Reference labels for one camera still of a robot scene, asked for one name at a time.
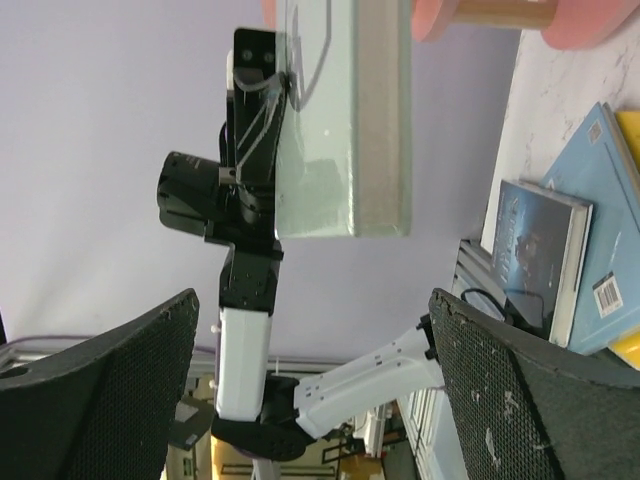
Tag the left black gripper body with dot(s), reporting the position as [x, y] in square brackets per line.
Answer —
[192, 199]

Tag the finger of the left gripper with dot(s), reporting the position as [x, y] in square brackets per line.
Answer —
[256, 101]

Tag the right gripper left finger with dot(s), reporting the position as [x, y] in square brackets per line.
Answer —
[103, 408]

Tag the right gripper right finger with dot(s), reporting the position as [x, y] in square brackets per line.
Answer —
[525, 408]

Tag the pale grey-green book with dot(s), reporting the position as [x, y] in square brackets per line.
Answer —
[343, 165]

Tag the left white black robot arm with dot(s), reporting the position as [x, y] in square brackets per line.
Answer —
[268, 407]

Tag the dark blue Wuthering Heights book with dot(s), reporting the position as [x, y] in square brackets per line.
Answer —
[538, 253]

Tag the light blue book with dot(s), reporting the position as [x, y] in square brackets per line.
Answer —
[596, 165]

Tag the pink three-tier wooden shelf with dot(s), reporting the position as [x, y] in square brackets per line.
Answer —
[500, 20]

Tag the aluminium mounting rail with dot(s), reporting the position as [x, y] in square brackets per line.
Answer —
[473, 281]

